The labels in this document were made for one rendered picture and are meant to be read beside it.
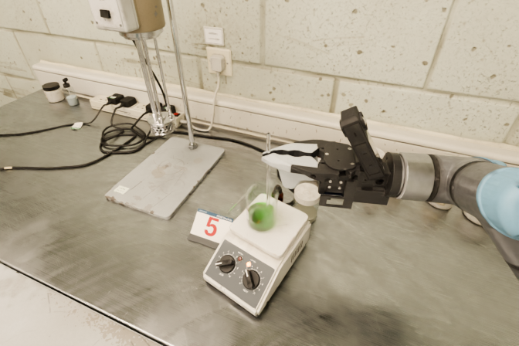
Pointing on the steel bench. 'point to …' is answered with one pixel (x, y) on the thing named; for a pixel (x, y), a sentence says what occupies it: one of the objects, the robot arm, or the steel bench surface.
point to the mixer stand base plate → (165, 178)
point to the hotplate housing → (282, 266)
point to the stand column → (178, 55)
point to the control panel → (232, 282)
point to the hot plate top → (286, 218)
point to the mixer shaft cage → (163, 120)
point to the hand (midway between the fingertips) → (269, 154)
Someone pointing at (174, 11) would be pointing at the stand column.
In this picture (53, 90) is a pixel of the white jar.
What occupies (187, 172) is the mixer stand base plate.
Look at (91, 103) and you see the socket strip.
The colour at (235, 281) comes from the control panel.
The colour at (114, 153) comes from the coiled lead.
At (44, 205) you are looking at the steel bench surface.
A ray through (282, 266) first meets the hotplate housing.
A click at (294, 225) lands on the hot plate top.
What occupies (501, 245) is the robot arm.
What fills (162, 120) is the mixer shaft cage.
